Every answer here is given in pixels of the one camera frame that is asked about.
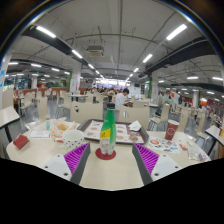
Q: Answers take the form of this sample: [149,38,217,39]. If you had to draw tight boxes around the crumpled white napkin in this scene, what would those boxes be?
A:
[128,120,143,132]

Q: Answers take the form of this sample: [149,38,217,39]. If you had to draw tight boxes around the small clear bottle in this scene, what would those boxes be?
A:
[45,114,52,132]

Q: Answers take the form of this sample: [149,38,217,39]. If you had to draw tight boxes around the clear plastic wrapper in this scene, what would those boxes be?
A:
[187,147,212,163]

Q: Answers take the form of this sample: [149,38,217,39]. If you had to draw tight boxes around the white printed card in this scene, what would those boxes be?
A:
[28,129,52,140]

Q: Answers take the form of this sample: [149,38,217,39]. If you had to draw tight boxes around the person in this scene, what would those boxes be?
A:
[114,87,131,122]

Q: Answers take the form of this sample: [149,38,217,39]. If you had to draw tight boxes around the beige side table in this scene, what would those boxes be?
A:
[0,105,21,143]
[204,124,224,158]

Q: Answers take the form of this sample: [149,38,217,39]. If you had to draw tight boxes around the ceiling air conditioner unit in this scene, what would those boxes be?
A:
[86,45,105,58]

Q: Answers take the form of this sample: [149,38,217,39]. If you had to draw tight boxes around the red tissue packet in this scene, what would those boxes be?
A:
[12,133,30,151]

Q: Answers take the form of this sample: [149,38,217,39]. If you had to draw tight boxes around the green plastic drink bottle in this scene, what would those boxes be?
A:
[99,103,118,156]

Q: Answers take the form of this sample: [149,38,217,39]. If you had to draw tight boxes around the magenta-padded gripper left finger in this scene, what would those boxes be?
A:
[42,142,92,186]

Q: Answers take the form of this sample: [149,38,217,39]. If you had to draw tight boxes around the printed sticker sheet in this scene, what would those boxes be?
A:
[146,137,181,155]

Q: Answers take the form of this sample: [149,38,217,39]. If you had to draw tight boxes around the flat round red coaster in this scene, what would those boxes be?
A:
[94,147,117,161]

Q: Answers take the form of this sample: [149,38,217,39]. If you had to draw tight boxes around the white polka-dot mug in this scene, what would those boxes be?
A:
[62,129,86,151]

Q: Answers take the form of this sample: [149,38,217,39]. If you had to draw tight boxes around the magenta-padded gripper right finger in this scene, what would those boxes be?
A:
[131,143,183,187]

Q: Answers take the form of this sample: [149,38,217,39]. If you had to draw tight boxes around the ceiling strip lights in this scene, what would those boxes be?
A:
[8,23,224,96]

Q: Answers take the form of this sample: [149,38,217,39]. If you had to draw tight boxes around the clear plastic food bag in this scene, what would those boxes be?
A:
[49,117,79,139]

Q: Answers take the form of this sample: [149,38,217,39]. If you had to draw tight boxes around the red paper cup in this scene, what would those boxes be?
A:
[164,119,180,141]

